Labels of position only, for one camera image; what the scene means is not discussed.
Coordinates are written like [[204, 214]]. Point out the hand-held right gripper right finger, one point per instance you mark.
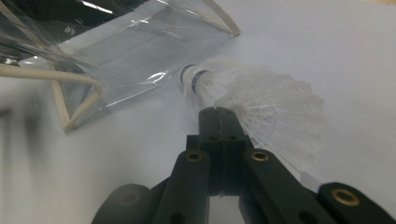
[[233, 140]]

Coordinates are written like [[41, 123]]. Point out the clear bag with cream trim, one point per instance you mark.
[[130, 46]]

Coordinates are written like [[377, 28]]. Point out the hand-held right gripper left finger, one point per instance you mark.
[[210, 137]]

